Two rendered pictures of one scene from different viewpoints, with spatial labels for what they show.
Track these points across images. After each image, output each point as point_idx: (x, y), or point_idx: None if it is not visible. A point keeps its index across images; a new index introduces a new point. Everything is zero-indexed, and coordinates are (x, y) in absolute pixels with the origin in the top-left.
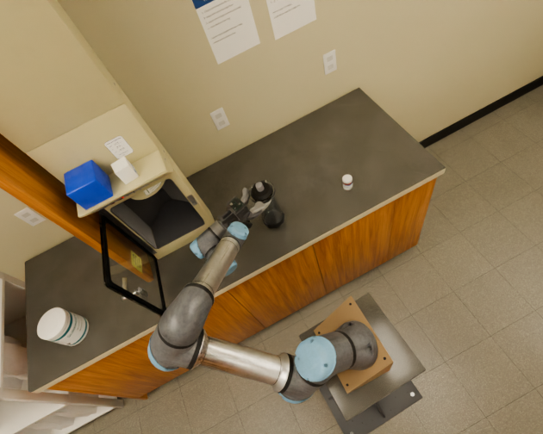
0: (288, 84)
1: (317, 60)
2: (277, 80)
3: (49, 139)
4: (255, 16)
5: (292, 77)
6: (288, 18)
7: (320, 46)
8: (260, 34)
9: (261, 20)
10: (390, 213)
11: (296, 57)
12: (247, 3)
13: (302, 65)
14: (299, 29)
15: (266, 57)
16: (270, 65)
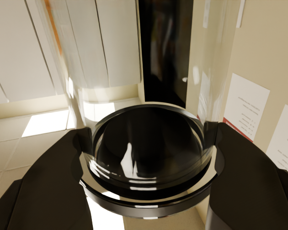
0: None
1: (246, 24)
2: None
3: None
4: (272, 129)
5: (280, 22)
6: (249, 96)
7: (238, 41)
8: (279, 110)
9: (269, 120)
10: None
11: (262, 49)
12: (270, 144)
13: (261, 31)
14: (247, 77)
15: None
16: None
